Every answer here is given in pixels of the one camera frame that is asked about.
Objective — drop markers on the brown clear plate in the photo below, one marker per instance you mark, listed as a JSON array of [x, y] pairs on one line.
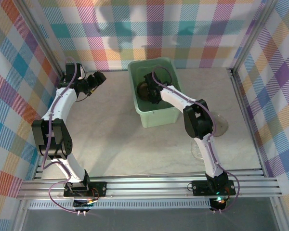
[[141, 91]]

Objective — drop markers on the clear glass plate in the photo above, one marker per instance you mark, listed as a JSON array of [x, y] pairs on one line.
[[195, 151]]

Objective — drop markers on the smoky translucent plate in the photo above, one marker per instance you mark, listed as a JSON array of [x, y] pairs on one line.
[[221, 125]]

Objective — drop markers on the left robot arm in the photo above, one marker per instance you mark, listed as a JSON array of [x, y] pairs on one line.
[[57, 106]]

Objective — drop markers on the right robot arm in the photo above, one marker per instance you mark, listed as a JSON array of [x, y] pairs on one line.
[[175, 97]]

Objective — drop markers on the green plastic bin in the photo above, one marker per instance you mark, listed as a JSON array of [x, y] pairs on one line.
[[156, 120]]

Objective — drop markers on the small black controller board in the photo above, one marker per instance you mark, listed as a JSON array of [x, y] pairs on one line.
[[220, 204], [83, 204]]

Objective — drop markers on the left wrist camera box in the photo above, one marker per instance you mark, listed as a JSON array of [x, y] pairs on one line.
[[83, 72]]

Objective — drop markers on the aluminium frame post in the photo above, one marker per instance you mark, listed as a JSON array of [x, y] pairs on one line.
[[279, 214], [253, 36], [20, 216], [43, 38]]

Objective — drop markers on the aluminium side rail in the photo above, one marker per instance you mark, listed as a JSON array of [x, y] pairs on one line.
[[244, 106], [37, 175]]

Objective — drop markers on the aluminium mounting rail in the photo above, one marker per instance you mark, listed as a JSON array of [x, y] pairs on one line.
[[147, 187]]

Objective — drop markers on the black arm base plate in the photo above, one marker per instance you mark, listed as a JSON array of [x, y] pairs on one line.
[[200, 187], [100, 190]]

